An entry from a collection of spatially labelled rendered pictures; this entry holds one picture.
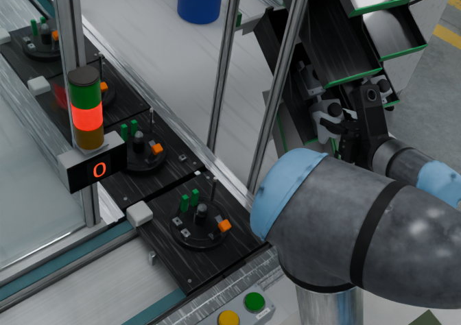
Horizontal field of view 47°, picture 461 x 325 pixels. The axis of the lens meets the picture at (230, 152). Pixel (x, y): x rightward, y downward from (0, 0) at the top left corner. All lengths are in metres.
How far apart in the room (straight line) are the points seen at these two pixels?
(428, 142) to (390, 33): 1.96
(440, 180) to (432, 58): 2.87
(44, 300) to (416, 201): 0.87
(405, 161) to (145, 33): 1.20
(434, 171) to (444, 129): 2.35
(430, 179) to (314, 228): 0.37
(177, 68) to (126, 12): 0.34
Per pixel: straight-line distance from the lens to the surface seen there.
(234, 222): 1.25
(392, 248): 0.52
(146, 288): 1.21
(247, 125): 1.61
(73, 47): 0.87
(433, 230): 0.53
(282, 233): 0.57
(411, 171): 0.91
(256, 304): 1.15
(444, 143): 3.15
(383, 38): 1.18
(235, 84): 1.74
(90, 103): 0.90
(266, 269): 1.21
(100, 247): 1.24
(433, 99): 3.40
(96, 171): 1.03
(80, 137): 0.96
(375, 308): 1.36
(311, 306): 0.69
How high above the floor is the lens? 2.00
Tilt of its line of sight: 48 degrees down
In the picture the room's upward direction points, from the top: 11 degrees clockwise
